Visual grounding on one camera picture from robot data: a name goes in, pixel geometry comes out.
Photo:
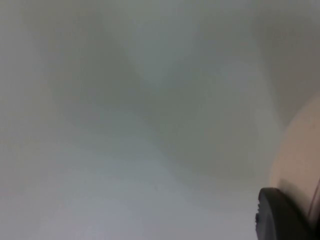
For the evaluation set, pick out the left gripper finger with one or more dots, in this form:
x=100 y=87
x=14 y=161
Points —
x=277 y=217

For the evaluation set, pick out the pale wooden bowl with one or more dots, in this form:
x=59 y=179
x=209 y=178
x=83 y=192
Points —
x=300 y=155

